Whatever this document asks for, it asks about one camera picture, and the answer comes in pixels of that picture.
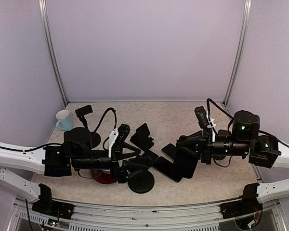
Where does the black folding phone stand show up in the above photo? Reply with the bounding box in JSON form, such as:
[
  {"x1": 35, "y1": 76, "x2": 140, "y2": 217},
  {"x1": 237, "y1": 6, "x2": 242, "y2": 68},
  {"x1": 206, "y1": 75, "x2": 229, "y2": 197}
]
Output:
[{"x1": 130, "y1": 123, "x2": 154, "y2": 152}]

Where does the red floral plate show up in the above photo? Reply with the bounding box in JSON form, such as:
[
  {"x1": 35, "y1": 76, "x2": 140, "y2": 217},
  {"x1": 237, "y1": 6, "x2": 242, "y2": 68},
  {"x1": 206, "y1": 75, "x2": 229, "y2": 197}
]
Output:
[{"x1": 91, "y1": 169, "x2": 117, "y2": 184}]

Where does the right camera cable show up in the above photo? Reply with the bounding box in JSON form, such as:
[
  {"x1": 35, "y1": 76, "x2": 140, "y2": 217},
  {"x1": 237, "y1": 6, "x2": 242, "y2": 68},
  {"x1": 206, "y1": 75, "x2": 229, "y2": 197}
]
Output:
[{"x1": 206, "y1": 98, "x2": 234, "y2": 121}]

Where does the camera cable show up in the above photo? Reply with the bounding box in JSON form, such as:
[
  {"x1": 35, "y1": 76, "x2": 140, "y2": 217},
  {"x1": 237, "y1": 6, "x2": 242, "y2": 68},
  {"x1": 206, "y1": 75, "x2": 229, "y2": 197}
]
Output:
[
  {"x1": 206, "y1": 98, "x2": 234, "y2": 121},
  {"x1": 92, "y1": 107, "x2": 118, "y2": 133}
]

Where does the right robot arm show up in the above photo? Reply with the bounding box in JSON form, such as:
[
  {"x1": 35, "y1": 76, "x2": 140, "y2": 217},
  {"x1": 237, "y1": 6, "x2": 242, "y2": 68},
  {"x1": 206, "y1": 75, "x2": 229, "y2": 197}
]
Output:
[{"x1": 176, "y1": 106, "x2": 289, "y2": 169}]

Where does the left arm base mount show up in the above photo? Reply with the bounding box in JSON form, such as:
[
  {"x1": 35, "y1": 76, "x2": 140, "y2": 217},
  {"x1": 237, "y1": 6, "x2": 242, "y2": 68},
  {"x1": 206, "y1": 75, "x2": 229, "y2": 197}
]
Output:
[{"x1": 32, "y1": 183, "x2": 75, "y2": 220}]

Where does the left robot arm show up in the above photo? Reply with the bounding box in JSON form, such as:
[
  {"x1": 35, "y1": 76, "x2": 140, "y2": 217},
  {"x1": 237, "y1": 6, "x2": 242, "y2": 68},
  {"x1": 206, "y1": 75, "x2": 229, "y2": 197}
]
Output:
[{"x1": 0, "y1": 126, "x2": 151, "y2": 214}]

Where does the round-base plate phone stand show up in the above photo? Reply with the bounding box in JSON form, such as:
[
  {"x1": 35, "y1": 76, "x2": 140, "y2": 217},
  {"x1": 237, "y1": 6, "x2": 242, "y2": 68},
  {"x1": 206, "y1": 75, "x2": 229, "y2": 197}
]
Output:
[{"x1": 212, "y1": 155, "x2": 227, "y2": 167}]

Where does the black pole phone stand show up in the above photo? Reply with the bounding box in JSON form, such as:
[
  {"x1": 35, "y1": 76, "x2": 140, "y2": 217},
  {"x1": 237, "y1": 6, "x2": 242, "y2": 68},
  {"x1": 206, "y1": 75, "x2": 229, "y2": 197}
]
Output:
[
  {"x1": 75, "y1": 105, "x2": 101, "y2": 149},
  {"x1": 128, "y1": 156, "x2": 155, "y2": 194}
]

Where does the right aluminium frame post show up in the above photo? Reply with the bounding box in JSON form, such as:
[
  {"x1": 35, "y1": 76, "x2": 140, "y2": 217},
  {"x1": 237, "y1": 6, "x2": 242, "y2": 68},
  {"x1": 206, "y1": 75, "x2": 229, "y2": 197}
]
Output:
[{"x1": 223, "y1": 0, "x2": 252, "y2": 107}]

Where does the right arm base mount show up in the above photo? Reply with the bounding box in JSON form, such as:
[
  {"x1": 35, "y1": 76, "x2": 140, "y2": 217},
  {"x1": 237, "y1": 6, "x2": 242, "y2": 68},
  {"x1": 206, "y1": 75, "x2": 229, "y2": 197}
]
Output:
[{"x1": 220, "y1": 183, "x2": 263, "y2": 219}]

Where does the aluminium frame post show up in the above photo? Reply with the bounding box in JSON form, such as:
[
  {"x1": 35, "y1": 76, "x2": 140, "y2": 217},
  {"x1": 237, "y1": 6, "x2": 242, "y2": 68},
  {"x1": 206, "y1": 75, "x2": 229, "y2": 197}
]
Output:
[
  {"x1": 38, "y1": 0, "x2": 69, "y2": 107},
  {"x1": 223, "y1": 0, "x2": 252, "y2": 107}
]

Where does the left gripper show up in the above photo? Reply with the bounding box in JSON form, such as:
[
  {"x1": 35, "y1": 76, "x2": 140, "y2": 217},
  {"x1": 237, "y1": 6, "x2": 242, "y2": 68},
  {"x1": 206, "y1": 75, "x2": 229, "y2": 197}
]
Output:
[{"x1": 72, "y1": 143, "x2": 148, "y2": 184}]

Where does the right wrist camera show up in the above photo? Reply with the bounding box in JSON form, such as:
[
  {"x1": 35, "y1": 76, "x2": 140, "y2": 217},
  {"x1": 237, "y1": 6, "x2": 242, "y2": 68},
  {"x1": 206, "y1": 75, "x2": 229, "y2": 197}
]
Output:
[{"x1": 195, "y1": 106, "x2": 209, "y2": 129}]

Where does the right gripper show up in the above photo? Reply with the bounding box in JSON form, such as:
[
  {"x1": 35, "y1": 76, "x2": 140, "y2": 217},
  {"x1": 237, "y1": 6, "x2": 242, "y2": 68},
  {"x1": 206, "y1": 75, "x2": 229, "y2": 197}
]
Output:
[{"x1": 176, "y1": 128, "x2": 251, "y2": 165}]

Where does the left camera cable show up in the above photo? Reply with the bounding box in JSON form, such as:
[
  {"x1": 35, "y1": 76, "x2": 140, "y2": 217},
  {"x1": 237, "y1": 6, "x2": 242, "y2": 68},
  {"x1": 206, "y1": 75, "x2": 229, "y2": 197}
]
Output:
[{"x1": 92, "y1": 107, "x2": 118, "y2": 133}]

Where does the silver-edged black smartphone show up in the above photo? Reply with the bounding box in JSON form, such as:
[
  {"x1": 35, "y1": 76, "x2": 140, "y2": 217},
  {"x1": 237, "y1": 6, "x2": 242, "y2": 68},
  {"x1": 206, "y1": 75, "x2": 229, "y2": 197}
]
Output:
[{"x1": 161, "y1": 143, "x2": 177, "y2": 160}]

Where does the blue-edged black smartphone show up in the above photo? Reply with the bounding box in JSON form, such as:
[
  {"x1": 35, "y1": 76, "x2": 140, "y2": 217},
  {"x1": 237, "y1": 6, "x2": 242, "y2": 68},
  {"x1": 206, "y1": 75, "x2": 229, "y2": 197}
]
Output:
[{"x1": 153, "y1": 156, "x2": 182, "y2": 183}]

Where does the left aluminium frame post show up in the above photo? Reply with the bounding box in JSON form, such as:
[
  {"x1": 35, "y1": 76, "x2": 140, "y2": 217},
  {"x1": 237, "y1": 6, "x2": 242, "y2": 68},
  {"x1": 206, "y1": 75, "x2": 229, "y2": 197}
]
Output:
[{"x1": 38, "y1": 0, "x2": 69, "y2": 107}]

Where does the light blue mug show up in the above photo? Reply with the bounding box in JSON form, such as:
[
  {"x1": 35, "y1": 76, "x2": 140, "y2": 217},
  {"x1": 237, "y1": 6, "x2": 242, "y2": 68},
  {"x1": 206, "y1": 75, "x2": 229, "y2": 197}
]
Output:
[{"x1": 55, "y1": 110, "x2": 73, "y2": 131}]

